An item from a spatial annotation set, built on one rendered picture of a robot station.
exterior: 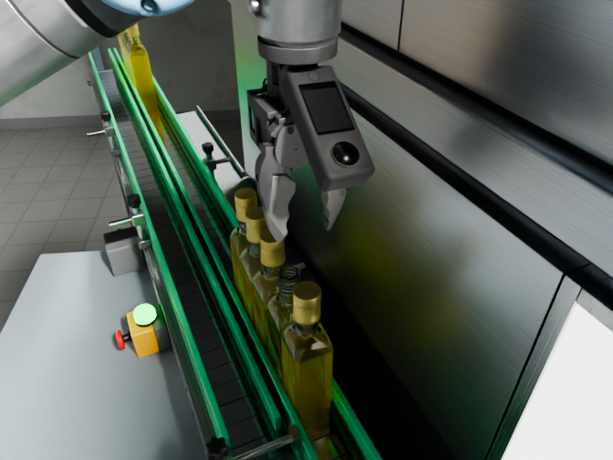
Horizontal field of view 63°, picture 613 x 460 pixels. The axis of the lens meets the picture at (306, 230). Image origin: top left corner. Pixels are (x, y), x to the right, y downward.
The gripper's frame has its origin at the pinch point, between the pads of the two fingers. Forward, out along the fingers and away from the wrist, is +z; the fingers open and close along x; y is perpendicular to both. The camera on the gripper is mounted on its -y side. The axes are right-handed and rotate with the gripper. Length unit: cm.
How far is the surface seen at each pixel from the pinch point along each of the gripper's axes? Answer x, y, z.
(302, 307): 1.1, -1.3, 10.3
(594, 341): -13.0, -25.5, -3.0
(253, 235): 1.4, 16.3, 12.1
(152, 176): 9, 83, 37
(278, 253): -0.2, 10.0, 11.1
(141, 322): 20, 35, 42
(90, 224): 37, 201, 125
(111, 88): 12, 152, 37
